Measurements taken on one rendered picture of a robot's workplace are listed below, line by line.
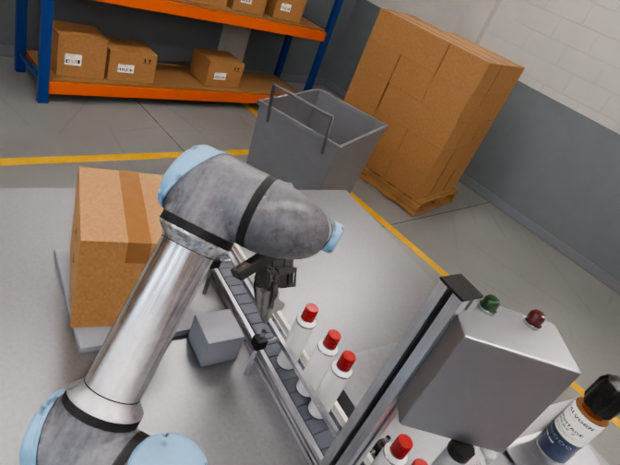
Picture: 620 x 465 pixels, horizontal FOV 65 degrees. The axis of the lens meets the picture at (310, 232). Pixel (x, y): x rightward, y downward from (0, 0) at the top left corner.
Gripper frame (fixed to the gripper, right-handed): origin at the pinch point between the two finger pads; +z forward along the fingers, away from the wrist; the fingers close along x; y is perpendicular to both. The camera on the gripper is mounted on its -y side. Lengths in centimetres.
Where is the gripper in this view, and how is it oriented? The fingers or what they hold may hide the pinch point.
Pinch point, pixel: (262, 318)
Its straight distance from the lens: 126.9
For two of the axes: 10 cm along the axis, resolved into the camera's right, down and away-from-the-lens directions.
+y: 7.7, -0.1, 6.3
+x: -6.3, -1.3, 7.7
